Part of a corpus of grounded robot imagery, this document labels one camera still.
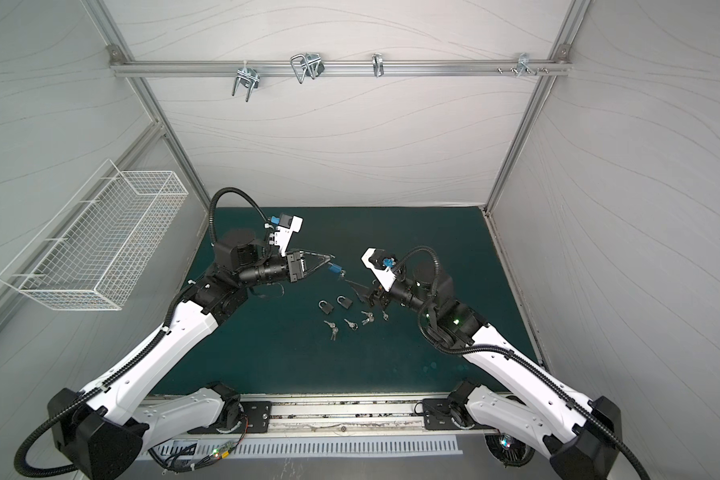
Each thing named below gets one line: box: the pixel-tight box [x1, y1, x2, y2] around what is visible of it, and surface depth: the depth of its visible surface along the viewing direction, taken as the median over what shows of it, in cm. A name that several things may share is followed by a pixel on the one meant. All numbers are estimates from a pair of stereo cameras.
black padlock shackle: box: [336, 295, 353, 309], surface depth 96 cm
